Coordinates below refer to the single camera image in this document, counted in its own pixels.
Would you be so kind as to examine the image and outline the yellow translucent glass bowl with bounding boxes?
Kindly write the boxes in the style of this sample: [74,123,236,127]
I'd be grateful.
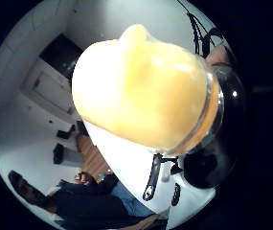
[71,23,225,157]

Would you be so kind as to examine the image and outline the small black oblong object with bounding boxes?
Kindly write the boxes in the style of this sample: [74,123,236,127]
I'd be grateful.
[171,182,182,207]

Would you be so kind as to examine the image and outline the the person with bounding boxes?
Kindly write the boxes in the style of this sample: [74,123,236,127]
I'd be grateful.
[8,170,169,230]

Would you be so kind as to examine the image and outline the black floor stand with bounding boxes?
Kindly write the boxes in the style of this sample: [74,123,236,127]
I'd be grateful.
[56,124,77,141]

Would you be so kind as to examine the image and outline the black box on floor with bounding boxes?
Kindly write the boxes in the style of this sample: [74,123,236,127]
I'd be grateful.
[53,143,65,165]

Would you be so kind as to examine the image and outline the white cabinet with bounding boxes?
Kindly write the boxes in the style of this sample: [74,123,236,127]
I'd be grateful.
[20,57,77,117]

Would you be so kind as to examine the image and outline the black handled tool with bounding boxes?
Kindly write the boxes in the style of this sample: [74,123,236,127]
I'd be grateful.
[142,153,163,202]

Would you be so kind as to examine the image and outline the black glove cables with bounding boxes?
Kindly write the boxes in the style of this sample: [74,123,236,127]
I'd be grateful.
[177,0,226,60]

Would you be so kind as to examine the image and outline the black wall screen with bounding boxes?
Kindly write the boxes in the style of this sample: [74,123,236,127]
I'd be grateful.
[38,33,84,80]

